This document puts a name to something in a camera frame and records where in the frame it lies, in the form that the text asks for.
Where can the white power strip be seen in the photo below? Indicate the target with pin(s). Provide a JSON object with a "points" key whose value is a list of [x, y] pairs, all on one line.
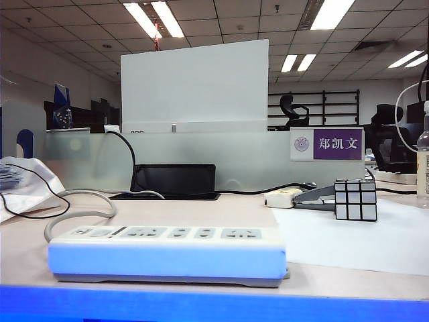
{"points": [[167, 261]]}

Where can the frosted glass desk partition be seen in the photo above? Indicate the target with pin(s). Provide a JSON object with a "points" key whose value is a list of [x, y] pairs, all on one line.
{"points": [[251, 161]]}

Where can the white AOC monitor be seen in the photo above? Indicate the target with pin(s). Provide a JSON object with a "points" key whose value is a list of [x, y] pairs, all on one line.
{"points": [[194, 87]]}

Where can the grey stapler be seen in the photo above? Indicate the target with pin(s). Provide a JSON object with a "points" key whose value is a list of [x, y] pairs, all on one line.
{"points": [[311, 198]]}

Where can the fluorescent ceiling light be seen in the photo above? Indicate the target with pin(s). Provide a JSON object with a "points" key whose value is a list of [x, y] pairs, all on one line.
{"points": [[332, 15], [405, 59], [167, 19], [289, 63], [417, 61], [306, 62], [142, 20]]}

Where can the purple and white name plate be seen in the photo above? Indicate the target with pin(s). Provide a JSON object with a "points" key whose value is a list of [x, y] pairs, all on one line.
{"points": [[336, 144]]}

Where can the silver mirror cube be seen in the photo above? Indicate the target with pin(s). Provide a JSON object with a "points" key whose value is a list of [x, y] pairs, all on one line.
{"points": [[355, 201]]}

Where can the white paper sheet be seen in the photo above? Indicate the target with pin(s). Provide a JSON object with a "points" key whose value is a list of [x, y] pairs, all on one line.
{"points": [[335, 245]]}

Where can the black shelf rack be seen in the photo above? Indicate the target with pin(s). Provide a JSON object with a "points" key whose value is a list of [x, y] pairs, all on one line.
{"points": [[357, 107]]}

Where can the blue decorative trophy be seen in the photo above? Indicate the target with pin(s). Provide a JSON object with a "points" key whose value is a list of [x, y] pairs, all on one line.
{"points": [[62, 100]]}

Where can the black mesh office chair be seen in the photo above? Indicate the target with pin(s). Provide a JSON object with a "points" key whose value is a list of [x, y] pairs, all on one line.
{"points": [[388, 141]]}

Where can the white printed plastic bag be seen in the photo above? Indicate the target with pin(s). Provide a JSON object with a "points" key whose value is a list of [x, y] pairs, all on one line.
{"points": [[27, 191]]}

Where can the stack of white papers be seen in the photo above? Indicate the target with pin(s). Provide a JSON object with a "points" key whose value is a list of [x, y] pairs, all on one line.
{"points": [[8, 174]]}

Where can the clear plastic bottle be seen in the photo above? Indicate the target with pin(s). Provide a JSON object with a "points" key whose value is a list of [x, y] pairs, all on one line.
{"points": [[424, 167]]}

